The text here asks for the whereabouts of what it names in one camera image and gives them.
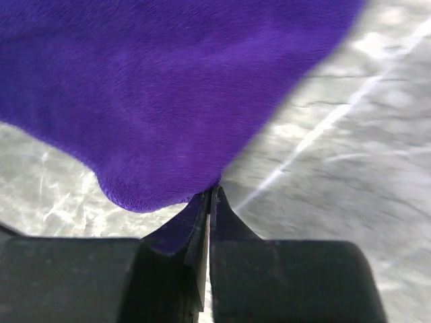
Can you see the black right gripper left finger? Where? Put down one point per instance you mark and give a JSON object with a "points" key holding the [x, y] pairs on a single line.
{"points": [[158, 278]]}

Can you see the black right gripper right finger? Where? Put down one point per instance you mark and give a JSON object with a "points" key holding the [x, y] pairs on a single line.
{"points": [[257, 280]]}

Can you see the purple towel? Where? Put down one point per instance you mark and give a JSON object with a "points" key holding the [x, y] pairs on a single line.
{"points": [[158, 97]]}

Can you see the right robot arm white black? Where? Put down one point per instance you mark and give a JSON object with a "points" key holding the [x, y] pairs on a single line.
{"points": [[162, 277]]}

